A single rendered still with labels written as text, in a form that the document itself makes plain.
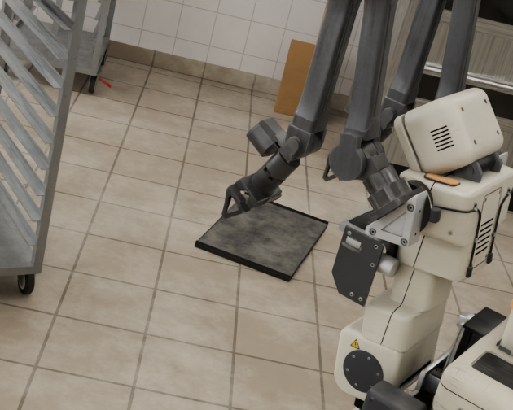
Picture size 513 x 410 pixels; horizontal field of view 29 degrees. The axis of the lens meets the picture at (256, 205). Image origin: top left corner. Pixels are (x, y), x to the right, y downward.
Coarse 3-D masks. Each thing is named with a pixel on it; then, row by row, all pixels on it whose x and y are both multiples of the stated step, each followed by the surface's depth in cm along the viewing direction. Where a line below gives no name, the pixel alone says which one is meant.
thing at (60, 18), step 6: (36, 0) 307; (42, 0) 307; (48, 0) 303; (42, 6) 303; (48, 6) 303; (54, 6) 299; (48, 12) 298; (54, 12) 299; (60, 12) 295; (54, 18) 294; (60, 18) 295; (66, 18) 291; (60, 24) 290; (66, 24) 291; (72, 24) 287; (66, 30) 287
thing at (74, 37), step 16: (80, 0) 285; (80, 16) 287; (80, 32) 289; (64, 64) 294; (64, 80) 295; (64, 96) 297; (64, 112) 300; (64, 128) 302; (48, 176) 308; (48, 192) 310; (48, 208) 313; (48, 224) 316; (32, 256) 322
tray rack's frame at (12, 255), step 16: (0, 32) 343; (0, 64) 348; (0, 208) 350; (0, 224) 341; (0, 240) 331; (16, 240) 333; (0, 256) 322; (16, 256) 324; (0, 272) 316; (16, 272) 319; (32, 272) 322
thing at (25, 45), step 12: (0, 12) 341; (0, 24) 335; (12, 24) 331; (12, 36) 327; (24, 36) 322; (24, 48) 319; (36, 48) 314; (36, 60) 311; (48, 72) 304; (60, 84) 296
